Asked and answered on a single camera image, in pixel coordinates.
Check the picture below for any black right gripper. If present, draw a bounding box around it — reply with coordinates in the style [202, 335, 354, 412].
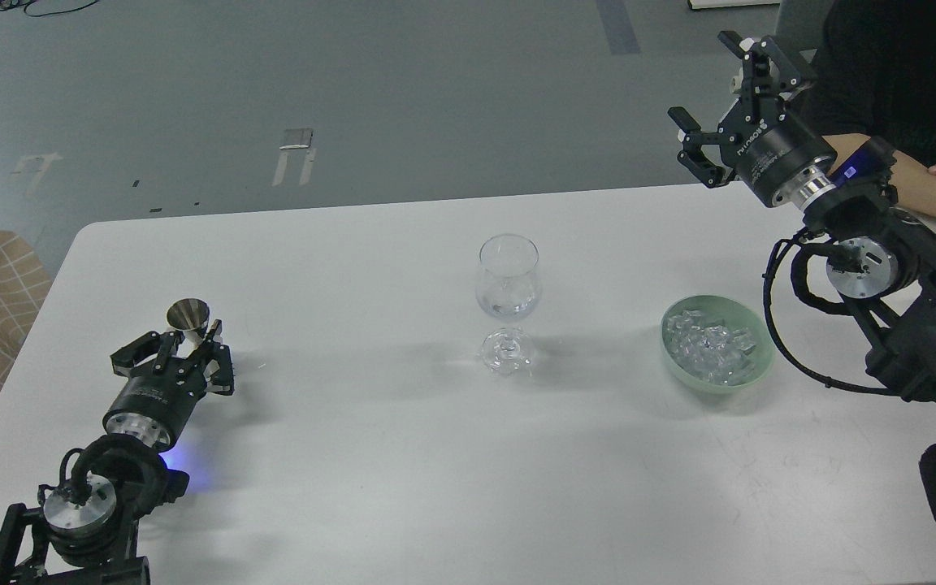
[668, 31, 837, 208]

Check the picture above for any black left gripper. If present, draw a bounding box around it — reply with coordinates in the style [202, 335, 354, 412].
[102, 321, 236, 452]

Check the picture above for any steel double jigger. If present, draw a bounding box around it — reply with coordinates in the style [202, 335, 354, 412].
[166, 297, 223, 352]

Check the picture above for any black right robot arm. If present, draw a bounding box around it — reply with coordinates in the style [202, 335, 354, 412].
[668, 30, 936, 403]

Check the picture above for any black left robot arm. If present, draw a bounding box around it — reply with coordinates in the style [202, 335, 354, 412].
[0, 318, 235, 584]

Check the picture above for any pile of ice cubes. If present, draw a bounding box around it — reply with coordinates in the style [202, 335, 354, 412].
[662, 310, 757, 388]

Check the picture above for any clear wine glass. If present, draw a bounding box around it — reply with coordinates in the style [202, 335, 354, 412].
[475, 233, 542, 375]

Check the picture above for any grey office chair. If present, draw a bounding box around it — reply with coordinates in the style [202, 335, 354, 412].
[773, 1, 834, 60]

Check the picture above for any person in black shirt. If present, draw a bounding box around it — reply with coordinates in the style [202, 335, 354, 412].
[801, 1, 936, 218]

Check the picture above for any green bowl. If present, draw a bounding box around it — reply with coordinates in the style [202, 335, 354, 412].
[658, 295, 775, 396]

